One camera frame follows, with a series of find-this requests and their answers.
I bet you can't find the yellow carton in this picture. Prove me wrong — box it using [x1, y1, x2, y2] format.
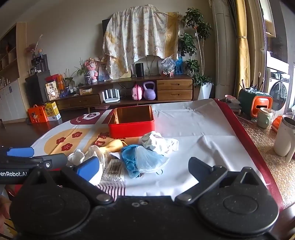
[44, 102, 62, 121]

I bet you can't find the wooden television cabinet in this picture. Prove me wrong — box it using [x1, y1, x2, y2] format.
[54, 74, 195, 111]

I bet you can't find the potted orchid plant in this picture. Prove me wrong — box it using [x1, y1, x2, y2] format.
[75, 59, 93, 85]

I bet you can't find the blue plastic item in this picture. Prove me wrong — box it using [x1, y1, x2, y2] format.
[174, 59, 185, 75]

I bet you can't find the cotton swab packet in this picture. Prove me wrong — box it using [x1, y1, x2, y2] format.
[101, 158, 126, 183]

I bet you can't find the black coffee machine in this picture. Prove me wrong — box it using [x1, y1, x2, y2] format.
[31, 54, 49, 74]

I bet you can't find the yellow plush toy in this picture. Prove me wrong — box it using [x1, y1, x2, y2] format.
[101, 139, 128, 153]

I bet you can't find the picture frame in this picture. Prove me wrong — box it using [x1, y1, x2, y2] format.
[98, 61, 109, 81]

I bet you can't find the floral cloth cover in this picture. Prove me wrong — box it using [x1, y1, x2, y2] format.
[103, 4, 185, 80]

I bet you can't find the tall potted plant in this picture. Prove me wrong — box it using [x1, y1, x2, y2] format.
[177, 8, 214, 100]

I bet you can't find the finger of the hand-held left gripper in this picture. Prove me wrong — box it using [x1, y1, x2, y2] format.
[0, 146, 35, 160]
[23, 153, 68, 169]

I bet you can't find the orange plastic holder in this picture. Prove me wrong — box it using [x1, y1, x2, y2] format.
[251, 96, 273, 118]

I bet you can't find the printed snack box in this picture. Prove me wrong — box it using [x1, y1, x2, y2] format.
[45, 81, 59, 101]

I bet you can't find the printed white red tablecloth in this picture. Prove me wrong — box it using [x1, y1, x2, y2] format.
[30, 99, 284, 208]

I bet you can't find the white cup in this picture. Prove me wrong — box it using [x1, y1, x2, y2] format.
[274, 116, 295, 163]

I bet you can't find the black side cabinet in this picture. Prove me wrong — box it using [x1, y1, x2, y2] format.
[25, 73, 50, 107]

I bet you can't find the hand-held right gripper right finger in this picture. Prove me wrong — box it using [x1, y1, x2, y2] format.
[175, 157, 265, 206]

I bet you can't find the washing machine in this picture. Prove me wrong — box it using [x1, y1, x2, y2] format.
[266, 67, 291, 113]

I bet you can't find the orange packet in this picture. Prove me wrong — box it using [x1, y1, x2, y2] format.
[271, 115, 283, 134]

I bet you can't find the purple kettlebell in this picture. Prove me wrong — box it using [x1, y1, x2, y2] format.
[143, 81, 157, 101]

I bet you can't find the yellow curtain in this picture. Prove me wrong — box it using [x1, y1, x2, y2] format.
[235, 0, 251, 97]

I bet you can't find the green utensil holder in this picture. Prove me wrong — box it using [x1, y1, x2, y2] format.
[238, 78, 265, 117]

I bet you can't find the pink plush doll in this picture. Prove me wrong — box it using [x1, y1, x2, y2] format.
[85, 58, 99, 83]

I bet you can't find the red tin box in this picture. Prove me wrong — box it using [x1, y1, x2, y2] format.
[108, 105, 155, 138]

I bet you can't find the white wall cupboard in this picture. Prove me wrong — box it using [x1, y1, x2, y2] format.
[0, 23, 26, 123]

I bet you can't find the green mug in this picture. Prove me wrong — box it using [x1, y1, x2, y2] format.
[257, 107, 273, 128]

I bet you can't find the white column air conditioner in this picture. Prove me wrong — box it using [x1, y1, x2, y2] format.
[212, 0, 238, 98]

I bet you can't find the pink small case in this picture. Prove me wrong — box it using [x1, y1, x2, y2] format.
[131, 84, 143, 101]

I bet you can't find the orange gift box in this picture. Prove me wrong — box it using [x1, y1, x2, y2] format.
[28, 104, 49, 124]

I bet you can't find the orange red box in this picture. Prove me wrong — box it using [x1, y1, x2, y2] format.
[45, 74, 65, 90]

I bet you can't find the cream cloth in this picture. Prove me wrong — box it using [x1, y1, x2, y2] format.
[84, 145, 109, 185]

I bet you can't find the white router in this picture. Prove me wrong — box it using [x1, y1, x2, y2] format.
[102, 90, 121, 103]

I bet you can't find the white fan-shaped board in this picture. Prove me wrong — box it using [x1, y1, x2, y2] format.
[136, 55, 162, 75]

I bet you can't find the small leafy potted plant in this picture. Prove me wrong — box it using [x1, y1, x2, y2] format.
[61, 69, 76, 88]

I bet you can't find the patterned lace table cover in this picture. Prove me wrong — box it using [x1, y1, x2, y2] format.
[235, 114, 295, 209]

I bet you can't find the clear plastic bag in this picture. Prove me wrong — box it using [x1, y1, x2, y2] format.
[161, 56, 176, 76]

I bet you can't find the white cloth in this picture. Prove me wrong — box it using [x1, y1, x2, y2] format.
[67, 149, 86, 167]
[141, 131, 180, 155]

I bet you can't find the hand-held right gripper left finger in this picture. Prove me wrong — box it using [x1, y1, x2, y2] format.
[22, 156, 114, 206]

